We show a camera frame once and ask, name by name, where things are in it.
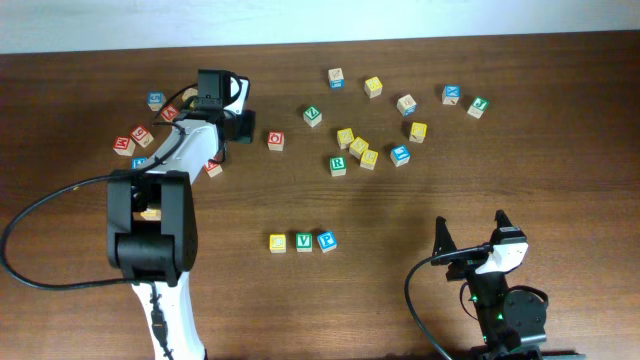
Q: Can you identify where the red a block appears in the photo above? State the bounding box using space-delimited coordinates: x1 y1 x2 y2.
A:
160 104 180 122
204 161 223 178

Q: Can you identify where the blue P block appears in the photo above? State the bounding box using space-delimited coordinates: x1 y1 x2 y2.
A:
317 231 338 253

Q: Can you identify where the green V block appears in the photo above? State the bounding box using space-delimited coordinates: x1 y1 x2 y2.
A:
295 232 313 252

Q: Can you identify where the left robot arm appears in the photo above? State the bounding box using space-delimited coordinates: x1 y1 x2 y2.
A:
107 110 256 359

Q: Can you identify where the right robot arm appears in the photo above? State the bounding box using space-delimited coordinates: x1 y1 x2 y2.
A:
434 210 586 359

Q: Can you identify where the red O block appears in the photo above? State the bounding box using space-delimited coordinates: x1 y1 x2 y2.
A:
267 131 285 151

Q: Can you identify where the plain wooden yellow block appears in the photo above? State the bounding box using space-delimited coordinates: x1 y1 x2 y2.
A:
182 87 198 102

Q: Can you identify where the green Z block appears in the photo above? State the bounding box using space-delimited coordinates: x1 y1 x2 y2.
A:
303 106 322 127

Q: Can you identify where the blue 5 block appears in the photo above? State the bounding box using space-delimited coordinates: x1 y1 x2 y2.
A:
147 91 166 112

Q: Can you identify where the blue I leaf block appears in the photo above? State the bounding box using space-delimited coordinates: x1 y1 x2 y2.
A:
390 145 411 167

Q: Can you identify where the red 9 block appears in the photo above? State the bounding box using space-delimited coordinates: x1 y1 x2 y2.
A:
130 125 154 148

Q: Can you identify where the green R block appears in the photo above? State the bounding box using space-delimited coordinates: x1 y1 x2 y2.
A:
329 156 347 177

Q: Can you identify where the yellow block back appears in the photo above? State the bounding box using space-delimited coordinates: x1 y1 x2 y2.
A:
337 128 355 149

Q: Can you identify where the blue side far block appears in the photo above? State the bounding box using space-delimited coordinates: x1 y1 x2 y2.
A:
328 68 345 89

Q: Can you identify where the blue H block upper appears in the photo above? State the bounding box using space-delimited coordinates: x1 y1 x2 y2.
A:
131 157 146 169

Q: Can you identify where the yellow block front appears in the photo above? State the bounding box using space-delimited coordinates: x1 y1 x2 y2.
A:
360 149 379 170

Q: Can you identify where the yellow block with crayon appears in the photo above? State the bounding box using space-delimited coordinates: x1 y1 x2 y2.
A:
409 122 428 143

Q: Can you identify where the green J block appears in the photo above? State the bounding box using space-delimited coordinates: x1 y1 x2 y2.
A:
467 97 490 119

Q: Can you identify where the red M block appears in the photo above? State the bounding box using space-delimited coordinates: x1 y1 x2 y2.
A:
113 136 136 156

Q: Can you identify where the yellow block middle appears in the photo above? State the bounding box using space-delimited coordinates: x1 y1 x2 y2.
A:
349 137 369 159

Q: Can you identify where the yellow C block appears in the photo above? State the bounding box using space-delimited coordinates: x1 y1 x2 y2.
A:
269 234 287 254

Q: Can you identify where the yellow block left lower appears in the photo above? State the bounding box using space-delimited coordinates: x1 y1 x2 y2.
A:
140 209 161 221

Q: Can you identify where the blue X block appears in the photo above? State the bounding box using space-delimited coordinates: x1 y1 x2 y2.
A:
442 85 461 105

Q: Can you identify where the yellow top far block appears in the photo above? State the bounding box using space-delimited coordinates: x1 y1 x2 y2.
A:
364 76 383 98

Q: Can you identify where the blue D wooden block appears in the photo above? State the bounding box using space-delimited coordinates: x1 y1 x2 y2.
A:
396 94 417 116

